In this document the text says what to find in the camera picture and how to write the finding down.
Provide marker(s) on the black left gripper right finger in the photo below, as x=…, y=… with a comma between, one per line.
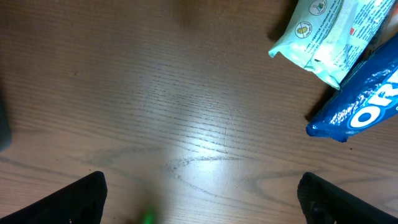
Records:
x=322, y=202

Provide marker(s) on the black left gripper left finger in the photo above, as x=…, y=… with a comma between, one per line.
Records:
x=80, y=202

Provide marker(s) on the blue Oreo cookie pack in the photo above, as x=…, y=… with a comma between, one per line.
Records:
x=367, y=96

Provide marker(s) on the mint green wipes pack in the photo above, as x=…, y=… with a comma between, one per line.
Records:
x=326, y=37

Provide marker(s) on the grey plastic mesh basket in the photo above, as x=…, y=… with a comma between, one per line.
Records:
x=5, y=131

